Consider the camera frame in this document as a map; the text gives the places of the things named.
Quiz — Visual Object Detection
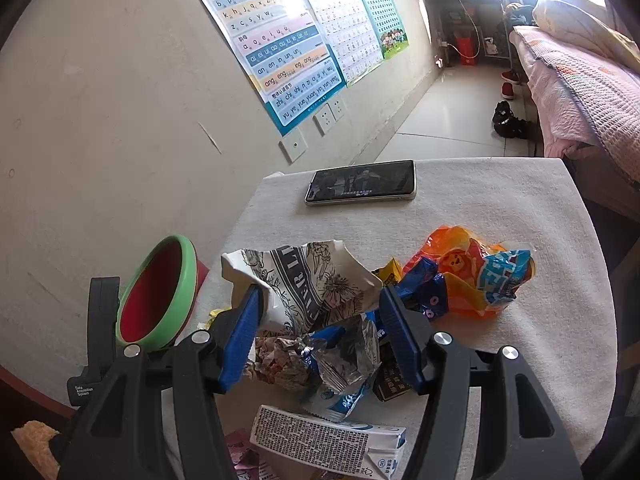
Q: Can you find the dark clothes pile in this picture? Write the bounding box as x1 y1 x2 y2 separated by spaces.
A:
502 2 537 27

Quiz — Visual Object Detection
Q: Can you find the tan fuzzy cloth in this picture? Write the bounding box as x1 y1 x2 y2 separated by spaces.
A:
11 420 62 480

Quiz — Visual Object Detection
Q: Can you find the blue white foil wrapper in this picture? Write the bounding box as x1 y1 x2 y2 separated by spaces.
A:
297 312 383 423

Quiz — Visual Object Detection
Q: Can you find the white cable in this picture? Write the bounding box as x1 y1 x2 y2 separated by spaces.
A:
446 0 484 59

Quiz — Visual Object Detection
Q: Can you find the white milk carton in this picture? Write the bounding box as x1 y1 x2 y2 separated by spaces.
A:
250 404 408 480

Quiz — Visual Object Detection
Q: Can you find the orange snack wrapper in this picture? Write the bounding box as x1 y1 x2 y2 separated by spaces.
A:
402 225 536 320

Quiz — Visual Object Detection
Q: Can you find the cream folded quilt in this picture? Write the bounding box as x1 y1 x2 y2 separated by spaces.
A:
532 0 640 73

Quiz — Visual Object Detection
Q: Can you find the blue snack wrapper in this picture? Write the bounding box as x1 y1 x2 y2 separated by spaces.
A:
397 256 448 321

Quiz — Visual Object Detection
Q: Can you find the yellow snack wrapper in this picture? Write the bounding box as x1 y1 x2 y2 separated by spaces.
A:
374 258 405 286

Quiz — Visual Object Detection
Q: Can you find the white printed paper bag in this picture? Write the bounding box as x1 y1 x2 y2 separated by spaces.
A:
221 241 383 336

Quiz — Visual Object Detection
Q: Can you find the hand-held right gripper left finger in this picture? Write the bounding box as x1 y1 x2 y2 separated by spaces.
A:
57 285 266 480

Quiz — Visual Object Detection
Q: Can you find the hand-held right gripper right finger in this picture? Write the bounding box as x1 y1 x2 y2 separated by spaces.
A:
378 287 583 480

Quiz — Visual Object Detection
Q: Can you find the magenta wrapper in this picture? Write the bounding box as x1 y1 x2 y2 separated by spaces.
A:
224 427 266 480

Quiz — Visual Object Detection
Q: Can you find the white single-hole wall plate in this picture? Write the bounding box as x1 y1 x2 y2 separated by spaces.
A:
279 126 308 163

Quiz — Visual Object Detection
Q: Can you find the white towel table cover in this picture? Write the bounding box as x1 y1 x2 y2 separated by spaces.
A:
165 157 617 480

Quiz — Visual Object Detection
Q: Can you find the dark metal desk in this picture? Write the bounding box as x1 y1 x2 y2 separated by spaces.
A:
424 0 513 68

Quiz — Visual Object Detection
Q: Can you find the red box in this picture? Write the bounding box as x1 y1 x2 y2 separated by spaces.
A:
454 30 479 67

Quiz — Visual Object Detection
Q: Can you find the bed with pink sheet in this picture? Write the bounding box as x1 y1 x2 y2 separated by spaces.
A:
509 25 640 183

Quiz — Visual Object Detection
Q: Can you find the blue letter wall poster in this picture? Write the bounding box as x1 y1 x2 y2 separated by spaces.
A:
191 0 348 137

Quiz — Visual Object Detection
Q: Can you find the green chart wall poster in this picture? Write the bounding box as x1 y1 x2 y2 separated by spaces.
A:
346 0 410 60

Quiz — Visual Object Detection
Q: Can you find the red bin with green rim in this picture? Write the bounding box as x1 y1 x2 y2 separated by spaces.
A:
116 235 211 352

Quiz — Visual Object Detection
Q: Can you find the dark brown wrapper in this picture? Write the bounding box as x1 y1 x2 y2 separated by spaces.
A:
372 340 426 403

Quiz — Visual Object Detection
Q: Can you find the white chart wall poster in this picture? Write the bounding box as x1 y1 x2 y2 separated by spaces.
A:
290 0 385 87

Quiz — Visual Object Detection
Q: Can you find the smartphone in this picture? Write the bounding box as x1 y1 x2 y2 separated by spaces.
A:
304 160 417 207

